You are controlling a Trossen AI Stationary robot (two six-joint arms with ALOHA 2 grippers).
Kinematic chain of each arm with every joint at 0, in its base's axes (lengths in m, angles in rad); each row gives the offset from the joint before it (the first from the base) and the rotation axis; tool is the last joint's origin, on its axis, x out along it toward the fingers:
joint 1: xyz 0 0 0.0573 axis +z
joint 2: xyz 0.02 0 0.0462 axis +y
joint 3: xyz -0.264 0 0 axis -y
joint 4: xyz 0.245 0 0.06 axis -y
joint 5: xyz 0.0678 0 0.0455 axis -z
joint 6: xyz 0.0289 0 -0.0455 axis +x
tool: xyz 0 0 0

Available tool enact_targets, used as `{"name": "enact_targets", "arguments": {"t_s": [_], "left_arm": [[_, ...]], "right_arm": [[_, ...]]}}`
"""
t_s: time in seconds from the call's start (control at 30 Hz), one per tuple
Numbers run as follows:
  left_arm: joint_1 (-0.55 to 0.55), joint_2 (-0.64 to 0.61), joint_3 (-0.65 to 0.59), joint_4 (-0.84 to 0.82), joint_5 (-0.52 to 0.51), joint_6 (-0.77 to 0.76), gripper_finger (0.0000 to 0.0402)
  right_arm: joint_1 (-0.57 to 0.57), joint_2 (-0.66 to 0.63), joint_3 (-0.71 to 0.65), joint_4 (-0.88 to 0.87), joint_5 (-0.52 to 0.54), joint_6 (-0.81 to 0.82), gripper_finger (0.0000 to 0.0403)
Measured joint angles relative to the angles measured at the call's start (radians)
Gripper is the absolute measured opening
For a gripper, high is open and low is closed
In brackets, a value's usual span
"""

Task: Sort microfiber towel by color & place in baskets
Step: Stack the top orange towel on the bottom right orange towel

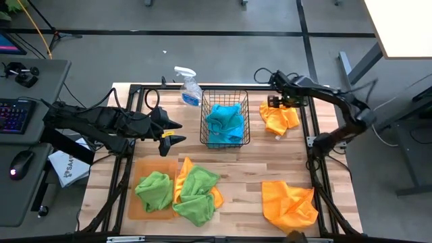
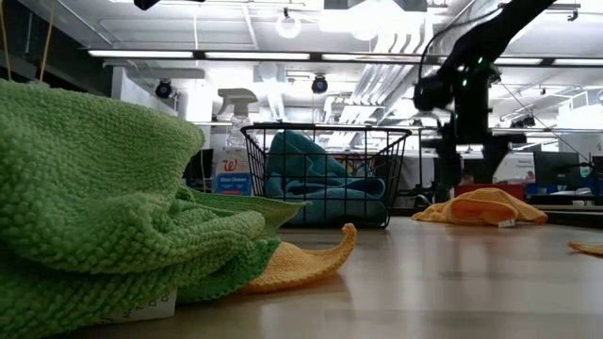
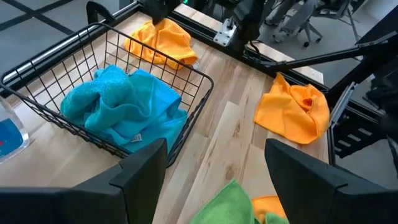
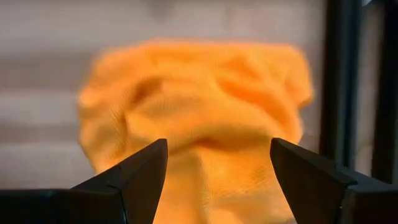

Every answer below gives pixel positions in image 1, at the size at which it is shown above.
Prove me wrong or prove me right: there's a dark grey desk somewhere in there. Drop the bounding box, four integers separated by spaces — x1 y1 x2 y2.
373 72 432 197

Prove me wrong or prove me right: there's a clear glass cleaner spray bottle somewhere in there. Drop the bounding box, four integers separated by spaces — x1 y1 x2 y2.
173 65 204 108

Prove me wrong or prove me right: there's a yellow cable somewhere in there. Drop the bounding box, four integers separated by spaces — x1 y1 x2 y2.
16 0 53 61

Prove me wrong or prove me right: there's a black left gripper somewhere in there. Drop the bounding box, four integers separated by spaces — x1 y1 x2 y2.
134 107 188 157

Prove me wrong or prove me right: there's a green microfiber towel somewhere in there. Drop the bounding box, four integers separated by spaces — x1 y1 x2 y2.
134 170 175 214
172 165 221 227

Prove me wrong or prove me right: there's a backlit black keyboard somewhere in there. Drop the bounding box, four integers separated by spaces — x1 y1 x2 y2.
0 98 37 135

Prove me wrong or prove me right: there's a teal microfiber towel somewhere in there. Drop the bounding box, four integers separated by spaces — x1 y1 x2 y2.
205 103 242 134
208 116 245 149

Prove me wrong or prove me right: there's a grey table leg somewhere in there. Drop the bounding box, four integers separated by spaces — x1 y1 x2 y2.
337 41 384 86

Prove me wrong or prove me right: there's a white table top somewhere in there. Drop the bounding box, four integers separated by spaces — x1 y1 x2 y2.
363 0 432 60

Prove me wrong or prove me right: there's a black aluminium table frame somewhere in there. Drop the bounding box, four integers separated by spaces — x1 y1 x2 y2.
76 83 362 239

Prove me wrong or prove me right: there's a silver metal bracket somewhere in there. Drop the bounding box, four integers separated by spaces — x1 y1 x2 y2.
106 236 146 243

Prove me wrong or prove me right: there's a black wire basket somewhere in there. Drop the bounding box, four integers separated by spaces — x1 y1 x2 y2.
199 88 252 150

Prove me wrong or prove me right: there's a black clamp mount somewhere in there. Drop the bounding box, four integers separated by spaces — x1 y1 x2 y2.
2 61 41 89

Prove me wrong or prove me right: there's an orange microfiber towel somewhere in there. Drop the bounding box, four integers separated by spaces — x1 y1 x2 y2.
259 101 301 140
261 180 319 234
172 156 225 217

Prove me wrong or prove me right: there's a monitor with pink screen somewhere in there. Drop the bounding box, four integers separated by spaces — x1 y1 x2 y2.
0 30 28 56

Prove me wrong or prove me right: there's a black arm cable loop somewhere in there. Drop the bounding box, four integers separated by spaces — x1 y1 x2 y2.
144 88 163 117
253 67 275 85

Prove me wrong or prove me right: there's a green plant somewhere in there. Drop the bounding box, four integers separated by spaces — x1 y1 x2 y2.
0 0 30 22

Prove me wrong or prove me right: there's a white cable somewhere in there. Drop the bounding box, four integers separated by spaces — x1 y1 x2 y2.
371 95 401 148

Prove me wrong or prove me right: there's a black computer mouse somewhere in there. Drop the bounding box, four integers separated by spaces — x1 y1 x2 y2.
8 150 35 181

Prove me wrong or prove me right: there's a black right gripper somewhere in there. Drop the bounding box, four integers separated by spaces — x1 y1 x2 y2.
267 90 308 109

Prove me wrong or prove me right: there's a black floor tripod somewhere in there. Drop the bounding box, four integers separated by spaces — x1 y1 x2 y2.
26 0 83 52

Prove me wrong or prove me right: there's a white printed bag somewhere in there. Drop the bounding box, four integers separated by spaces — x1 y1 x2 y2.
47 137 92 188

